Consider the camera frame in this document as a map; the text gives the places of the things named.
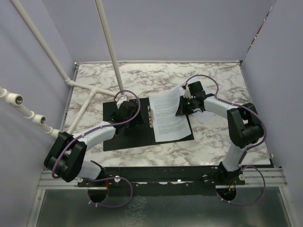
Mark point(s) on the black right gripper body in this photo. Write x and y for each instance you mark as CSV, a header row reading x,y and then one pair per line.
x,y
190,105

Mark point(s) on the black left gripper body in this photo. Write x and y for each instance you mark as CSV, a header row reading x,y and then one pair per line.
x,y
137,120

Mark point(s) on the white paper sheets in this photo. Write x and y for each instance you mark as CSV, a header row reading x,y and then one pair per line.
x,y
201,117

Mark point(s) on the printed paper sheet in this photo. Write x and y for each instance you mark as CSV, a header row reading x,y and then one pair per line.
x,y
166,125

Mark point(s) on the white folder black inside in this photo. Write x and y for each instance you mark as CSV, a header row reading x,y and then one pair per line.
x,y
140,135

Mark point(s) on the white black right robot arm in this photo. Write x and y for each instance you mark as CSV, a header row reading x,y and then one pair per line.
x,y
244,126

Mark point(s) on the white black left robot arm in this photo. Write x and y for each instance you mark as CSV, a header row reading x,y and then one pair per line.
x,y
66,157

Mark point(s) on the metal folder clip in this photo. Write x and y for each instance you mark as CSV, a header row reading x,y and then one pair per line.
x,y
150,116

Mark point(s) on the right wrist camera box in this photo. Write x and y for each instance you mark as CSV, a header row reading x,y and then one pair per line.
x,y
186,90

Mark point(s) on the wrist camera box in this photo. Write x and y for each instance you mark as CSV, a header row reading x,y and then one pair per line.
x,y
186,90
120,100

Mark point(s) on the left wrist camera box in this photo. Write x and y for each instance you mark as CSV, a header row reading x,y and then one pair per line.
x,y
120,100

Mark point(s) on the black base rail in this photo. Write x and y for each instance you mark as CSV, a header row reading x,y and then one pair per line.
x,y
164,181

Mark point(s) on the white pipe frame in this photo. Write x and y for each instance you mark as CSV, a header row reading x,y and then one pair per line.
x,y
25,68

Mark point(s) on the aluminium rail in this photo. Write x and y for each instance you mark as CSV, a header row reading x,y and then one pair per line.
x,y
270,177

